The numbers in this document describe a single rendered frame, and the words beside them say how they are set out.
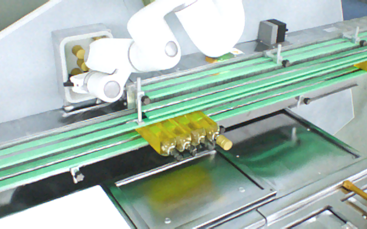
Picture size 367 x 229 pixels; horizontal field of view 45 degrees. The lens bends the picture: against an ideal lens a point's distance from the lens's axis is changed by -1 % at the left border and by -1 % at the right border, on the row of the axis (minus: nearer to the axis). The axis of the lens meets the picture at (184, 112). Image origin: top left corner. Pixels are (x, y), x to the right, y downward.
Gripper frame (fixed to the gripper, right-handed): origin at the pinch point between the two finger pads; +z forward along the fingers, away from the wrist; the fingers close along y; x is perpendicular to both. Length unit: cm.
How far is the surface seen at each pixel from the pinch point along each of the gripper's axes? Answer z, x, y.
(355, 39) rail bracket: -14, -11, 119
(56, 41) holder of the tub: -2.8, 13.2, -5.4
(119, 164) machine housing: 2.5, -35.4, 8.0
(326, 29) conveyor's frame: 2, -7, 118
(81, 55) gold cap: -2.9, 7.2, 1.3
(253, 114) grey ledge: 1, -34, 70
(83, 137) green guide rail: -9.5, -17.0, -5.9
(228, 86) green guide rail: -6, -17, 54
